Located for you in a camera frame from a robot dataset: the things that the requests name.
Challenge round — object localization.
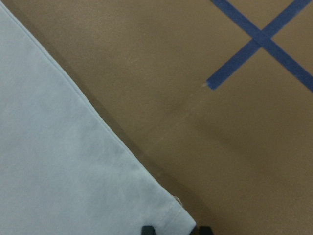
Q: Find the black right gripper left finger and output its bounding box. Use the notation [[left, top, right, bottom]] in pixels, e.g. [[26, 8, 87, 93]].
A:
[[141, 225, 156, 235]]

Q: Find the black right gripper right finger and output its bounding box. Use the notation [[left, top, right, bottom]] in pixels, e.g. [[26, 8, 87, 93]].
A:
[[199, 226, 213, 235]]

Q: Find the light blue t-shirt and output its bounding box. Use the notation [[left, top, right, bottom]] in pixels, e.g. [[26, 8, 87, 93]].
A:
[[0, 5, 196, 235]]

